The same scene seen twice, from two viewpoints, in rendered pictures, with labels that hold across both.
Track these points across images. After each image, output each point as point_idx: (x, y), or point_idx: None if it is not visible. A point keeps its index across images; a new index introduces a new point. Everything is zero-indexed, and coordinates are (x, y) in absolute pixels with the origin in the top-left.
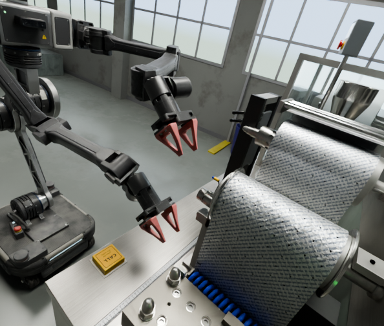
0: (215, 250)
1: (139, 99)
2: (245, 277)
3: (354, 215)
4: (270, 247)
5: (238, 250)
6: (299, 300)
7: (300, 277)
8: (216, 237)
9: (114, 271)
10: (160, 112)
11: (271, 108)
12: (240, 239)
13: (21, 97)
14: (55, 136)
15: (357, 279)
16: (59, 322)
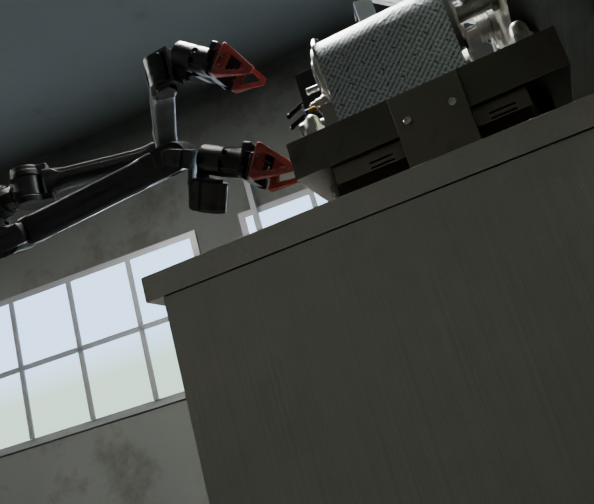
0: (356, 106)
1: (167, 85)
2: (403, 89)
3: None
4: (390, 31)
5: (373, 72)
6: (451, 41)
7: (430, 22)
8: (345, 90)
9: None
10: (203, 57)
11: None
12: (364, 59)
13: None
14: (42, 211)
15: (472, 0)
16: (197, 337)
